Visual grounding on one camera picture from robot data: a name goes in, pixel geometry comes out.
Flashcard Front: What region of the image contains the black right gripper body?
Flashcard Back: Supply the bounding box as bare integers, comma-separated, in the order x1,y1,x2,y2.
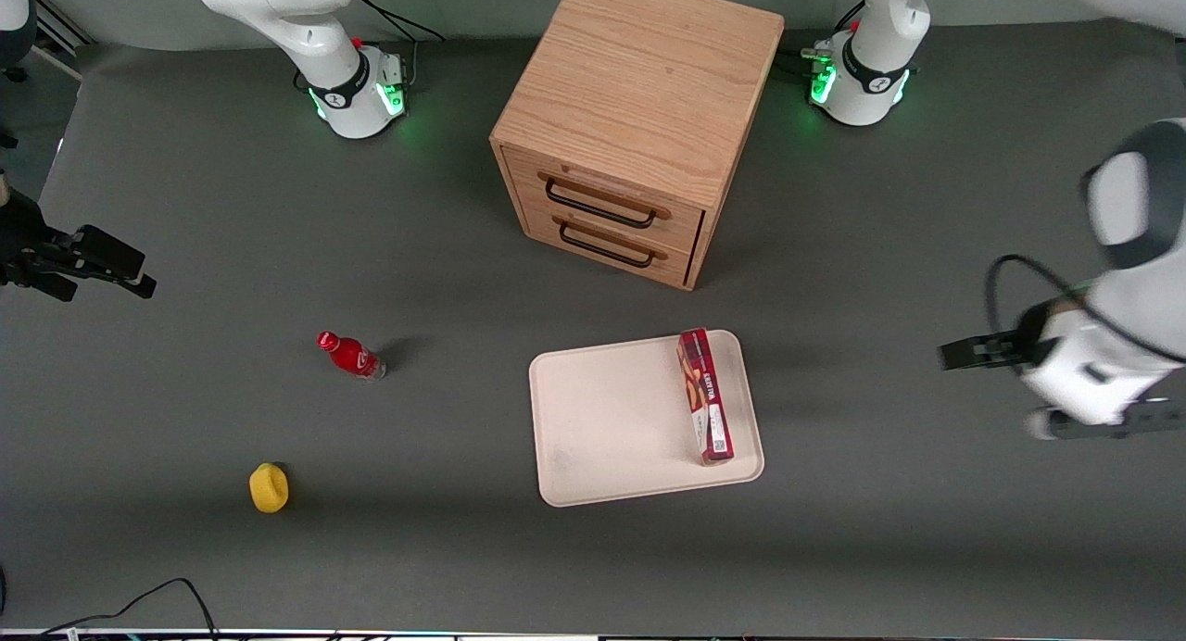
0,182,84,285

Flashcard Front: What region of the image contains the red cookie box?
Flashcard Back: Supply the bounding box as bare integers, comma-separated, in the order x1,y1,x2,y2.
677,328,735,466

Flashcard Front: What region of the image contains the cream rectangular tray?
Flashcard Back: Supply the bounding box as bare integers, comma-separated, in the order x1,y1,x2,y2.
528,329,766,509

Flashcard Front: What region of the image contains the small red soda bottle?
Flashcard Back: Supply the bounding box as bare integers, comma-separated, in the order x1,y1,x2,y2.
317,331,387,381

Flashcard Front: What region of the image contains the yellow lemon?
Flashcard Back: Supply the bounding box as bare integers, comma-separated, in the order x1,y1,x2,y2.
248,462,290,514

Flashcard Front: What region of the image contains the wooden drawer front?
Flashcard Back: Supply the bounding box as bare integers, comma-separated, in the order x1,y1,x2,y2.
519,204,698,290
498,145,709,255

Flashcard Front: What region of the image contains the wooden two-drawer cabinet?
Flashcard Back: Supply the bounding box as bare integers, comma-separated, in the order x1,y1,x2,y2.
489,0,786,293

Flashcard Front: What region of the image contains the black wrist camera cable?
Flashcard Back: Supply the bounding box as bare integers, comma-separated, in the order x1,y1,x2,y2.
984,254,1115,347

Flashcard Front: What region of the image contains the metal frame rail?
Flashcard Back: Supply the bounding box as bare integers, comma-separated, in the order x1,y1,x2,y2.
32,0,95,60

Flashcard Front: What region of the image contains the long looping black cable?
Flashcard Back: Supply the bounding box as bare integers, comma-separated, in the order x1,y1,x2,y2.
37,578,220,639

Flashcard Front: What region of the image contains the black arm base cable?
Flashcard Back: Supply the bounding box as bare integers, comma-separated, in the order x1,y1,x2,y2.
776,44,822,80
354,0,447,45

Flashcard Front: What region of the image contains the black metal drawer handle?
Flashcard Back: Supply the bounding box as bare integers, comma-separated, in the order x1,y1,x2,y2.
544,177,661,231
558,219,657,270

